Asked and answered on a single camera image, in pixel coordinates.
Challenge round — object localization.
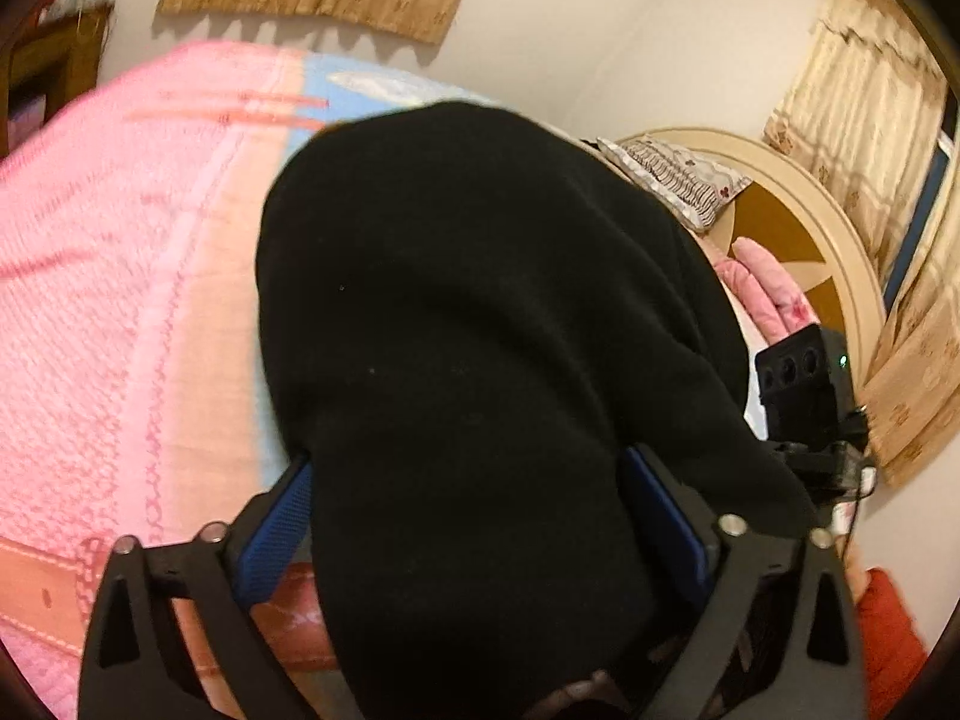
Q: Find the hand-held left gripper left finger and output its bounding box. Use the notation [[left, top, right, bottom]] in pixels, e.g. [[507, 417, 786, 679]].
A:
[[79, 456, 316, 720]]

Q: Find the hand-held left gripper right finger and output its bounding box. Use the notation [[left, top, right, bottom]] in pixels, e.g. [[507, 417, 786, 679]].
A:
[[621, 446, 871, 720]]

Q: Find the black hooded jacket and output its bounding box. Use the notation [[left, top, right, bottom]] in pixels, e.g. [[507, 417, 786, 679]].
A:
[[255, 101, 822, 720]]

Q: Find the pink folded quilt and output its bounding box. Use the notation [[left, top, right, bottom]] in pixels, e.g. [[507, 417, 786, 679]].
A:
[[712, 236, 822, 350]]

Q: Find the cream wooden headboard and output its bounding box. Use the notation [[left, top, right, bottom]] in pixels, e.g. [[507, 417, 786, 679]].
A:
[[615, 127, 890, 391]]

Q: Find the red cloth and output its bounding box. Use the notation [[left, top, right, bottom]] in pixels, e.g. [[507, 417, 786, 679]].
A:
[[847, 568, 938, 720]]

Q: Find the grey patterned pillow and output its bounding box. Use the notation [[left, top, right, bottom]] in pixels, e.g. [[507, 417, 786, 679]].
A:
[[596, 136, 752, 233]]

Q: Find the narrow beige patterned curtain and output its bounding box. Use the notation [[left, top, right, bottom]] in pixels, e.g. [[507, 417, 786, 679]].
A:
[[763, 0, 960, 488]]

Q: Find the pink and blue bed sheet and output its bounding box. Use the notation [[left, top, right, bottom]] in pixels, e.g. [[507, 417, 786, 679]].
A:
[[0, 41, 758, 720]]

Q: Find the brown wooden desk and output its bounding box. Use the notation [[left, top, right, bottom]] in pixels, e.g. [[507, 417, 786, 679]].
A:
[[0, 0, 113, 158]]

